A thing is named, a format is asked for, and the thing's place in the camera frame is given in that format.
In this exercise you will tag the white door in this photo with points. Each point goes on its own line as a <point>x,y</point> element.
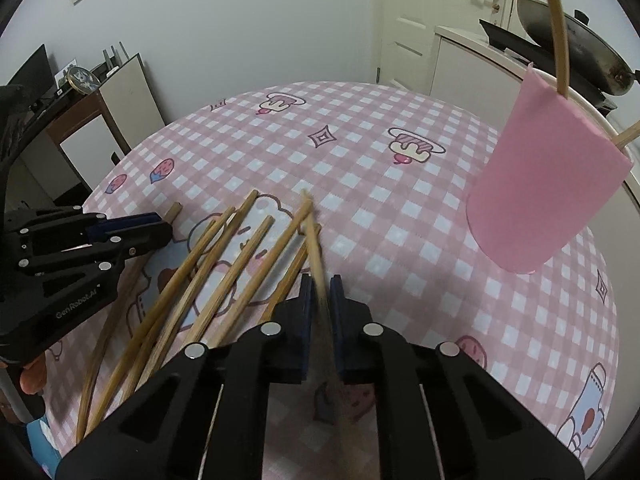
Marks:
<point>415,10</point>

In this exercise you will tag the black induction cooker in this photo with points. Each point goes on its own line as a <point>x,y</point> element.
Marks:
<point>505,37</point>

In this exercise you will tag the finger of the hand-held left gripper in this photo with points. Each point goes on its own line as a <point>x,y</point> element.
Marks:
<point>125,224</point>
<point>150,240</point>

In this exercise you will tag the black monitor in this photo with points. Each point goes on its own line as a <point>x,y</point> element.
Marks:
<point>32,72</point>

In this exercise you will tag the brown wooden desk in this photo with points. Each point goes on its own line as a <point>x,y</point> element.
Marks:
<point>85,102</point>

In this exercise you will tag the pink cup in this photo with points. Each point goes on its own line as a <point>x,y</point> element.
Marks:
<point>540,175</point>

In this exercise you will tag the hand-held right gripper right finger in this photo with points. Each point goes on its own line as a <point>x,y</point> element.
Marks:
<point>338,320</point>

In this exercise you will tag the router with antennas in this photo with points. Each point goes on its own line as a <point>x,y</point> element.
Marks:
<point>116,57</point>

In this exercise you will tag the round desk clock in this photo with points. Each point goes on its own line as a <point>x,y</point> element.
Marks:
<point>82,80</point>

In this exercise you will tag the person's left hand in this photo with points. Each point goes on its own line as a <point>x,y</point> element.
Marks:
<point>34,376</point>

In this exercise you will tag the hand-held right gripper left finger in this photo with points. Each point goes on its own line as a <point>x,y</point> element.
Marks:
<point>305,312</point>

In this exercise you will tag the dark metal wok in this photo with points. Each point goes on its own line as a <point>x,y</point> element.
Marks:
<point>590,45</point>

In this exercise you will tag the white cabinet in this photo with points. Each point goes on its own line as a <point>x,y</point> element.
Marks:
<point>460,70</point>

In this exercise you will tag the pink checkered printed tablecloth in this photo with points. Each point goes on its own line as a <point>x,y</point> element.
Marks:
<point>350,160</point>

